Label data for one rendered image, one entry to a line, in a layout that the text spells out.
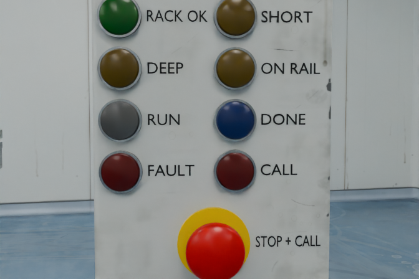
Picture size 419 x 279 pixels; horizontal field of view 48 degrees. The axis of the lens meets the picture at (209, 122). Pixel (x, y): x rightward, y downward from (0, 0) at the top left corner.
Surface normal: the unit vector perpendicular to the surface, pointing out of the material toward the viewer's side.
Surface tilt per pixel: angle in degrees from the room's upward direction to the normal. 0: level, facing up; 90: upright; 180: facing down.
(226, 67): 90
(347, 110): 90
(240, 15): 90
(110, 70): 91
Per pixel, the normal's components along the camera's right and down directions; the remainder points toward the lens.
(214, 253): 0.00, -0.01
